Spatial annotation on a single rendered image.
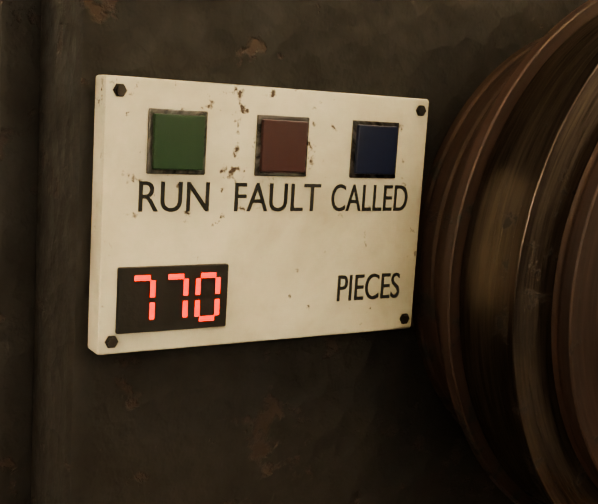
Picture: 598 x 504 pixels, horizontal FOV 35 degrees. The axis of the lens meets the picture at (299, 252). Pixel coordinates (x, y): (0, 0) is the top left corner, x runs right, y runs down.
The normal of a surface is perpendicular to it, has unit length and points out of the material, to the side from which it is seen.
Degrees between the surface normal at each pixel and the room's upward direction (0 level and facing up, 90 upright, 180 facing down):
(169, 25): 90
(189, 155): 90
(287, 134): 90
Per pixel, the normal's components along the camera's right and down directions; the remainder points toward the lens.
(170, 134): 0.53, 0.15
